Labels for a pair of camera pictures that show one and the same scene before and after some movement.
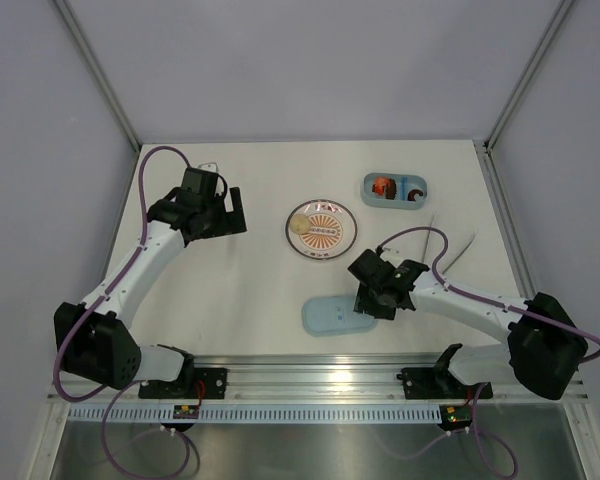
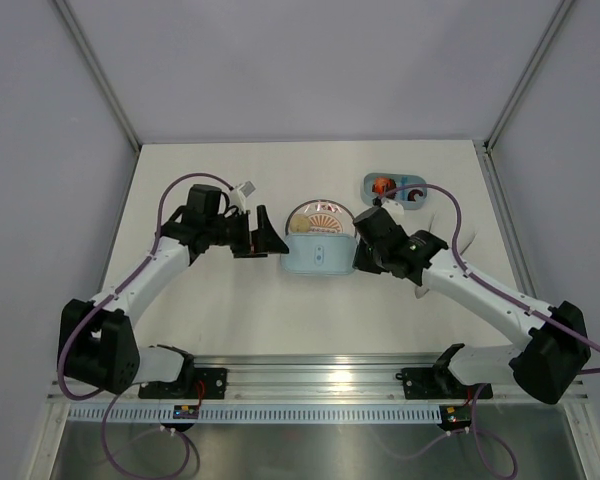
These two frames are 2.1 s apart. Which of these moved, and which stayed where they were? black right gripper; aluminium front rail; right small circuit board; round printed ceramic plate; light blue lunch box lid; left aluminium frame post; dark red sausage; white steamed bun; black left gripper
Moved: black left gripper; black right gripper; light blue lunch box lid
Stayed: white steamed bun; round printed ceramic plate; aluminium front rail; dark red sausage; right small circuit board; left aluminium frame post
